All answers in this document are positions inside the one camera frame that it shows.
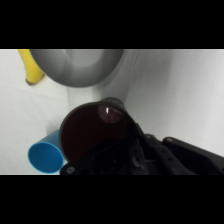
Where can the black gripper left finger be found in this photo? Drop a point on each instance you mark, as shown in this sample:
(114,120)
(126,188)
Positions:
(115,148)

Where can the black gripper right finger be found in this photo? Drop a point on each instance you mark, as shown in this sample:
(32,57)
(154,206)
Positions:
(137,131)

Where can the brown plastic cup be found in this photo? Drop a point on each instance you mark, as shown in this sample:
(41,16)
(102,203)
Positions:
(90,131)

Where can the blue plastic cup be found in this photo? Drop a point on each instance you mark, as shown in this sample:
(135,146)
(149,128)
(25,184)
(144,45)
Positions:
(45,156)

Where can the grey bowl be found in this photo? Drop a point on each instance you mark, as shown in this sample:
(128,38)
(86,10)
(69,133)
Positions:
(80,66)

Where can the yellow banana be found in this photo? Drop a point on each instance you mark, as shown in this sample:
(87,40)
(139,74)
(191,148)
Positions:
(30,68)

